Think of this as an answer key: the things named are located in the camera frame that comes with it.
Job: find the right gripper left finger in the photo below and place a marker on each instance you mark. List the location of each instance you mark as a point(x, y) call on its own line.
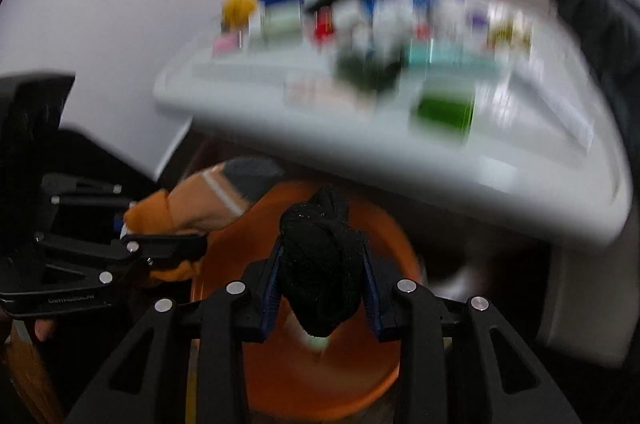
point(146, 378)

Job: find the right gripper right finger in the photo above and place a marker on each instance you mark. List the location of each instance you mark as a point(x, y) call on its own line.
point(459, 362)

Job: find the orange grey sock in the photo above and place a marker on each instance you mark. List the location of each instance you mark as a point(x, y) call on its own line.
point(229, 195)

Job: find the black sock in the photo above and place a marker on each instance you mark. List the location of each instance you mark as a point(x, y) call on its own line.
point(321, 262)

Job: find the orange trash bucket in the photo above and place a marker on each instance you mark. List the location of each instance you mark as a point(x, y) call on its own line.
point(321, 360)

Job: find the pink sticky note pad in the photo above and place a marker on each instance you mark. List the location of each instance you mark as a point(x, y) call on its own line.
point(227, 42)

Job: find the yellow round object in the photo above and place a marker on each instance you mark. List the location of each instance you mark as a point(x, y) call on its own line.
point(235, 14)

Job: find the green packet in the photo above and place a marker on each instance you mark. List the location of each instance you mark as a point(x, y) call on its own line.
point(445, 106)

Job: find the white plastic storage box lid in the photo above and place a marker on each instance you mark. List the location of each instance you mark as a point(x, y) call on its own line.
point(518, 167)

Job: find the dark grey blanket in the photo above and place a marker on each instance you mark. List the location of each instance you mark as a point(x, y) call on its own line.
point(608, 35)

